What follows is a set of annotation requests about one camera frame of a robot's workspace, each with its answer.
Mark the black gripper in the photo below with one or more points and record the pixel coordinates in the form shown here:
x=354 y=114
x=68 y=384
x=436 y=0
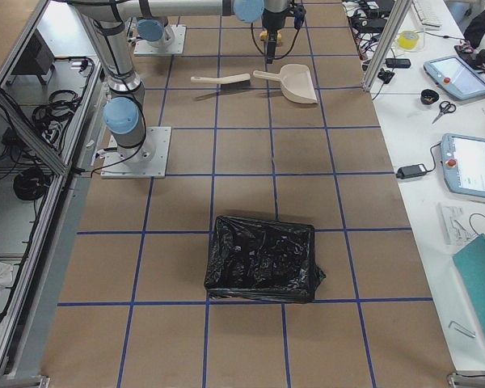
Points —
x=272 y=19

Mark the beige plastic dustpan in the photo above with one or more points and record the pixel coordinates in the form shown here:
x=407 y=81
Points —
x=295 y=82

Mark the beige hand brush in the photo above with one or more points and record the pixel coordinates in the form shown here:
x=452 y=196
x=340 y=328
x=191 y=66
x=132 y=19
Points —
x=227 y=81

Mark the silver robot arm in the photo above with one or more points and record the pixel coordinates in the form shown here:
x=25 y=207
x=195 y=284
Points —
x=104 y=22
x=156 y=32

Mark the yellow tape roll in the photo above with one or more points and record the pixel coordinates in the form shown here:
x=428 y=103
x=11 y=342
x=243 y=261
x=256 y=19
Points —
x=407 y=40

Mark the white keyboard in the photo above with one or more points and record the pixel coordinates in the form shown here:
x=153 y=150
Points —
x=425 y=15

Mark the teach pendant far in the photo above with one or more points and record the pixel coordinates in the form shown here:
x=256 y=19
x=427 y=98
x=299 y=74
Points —
x=455 y=77

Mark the teach pendant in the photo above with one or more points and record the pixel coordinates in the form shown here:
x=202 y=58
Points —
x=463 y=162
x=455 y=77

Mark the black scissors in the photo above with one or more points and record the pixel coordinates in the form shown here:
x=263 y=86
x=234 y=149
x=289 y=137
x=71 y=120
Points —
x=445 y=107

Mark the black power adapter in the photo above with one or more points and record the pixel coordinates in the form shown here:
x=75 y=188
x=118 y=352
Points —
x=411 y=171

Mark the teach pendant near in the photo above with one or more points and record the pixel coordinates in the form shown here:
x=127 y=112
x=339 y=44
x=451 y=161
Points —
x=463 y=162

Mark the teal folder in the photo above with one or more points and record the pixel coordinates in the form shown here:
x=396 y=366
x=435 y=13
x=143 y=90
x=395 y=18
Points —
x=470 y=263

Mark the metal allen key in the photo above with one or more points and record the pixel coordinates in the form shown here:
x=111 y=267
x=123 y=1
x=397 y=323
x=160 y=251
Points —
x=462 y=329

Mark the aluminium frame post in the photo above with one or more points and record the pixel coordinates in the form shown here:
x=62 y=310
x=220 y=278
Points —
x=397 y=15

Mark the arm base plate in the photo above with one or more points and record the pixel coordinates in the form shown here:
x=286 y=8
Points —
x=150 y=161
x=143 y=49

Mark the black lined bin near camera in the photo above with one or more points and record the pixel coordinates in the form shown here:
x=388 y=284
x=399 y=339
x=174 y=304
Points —
x=264 y=260

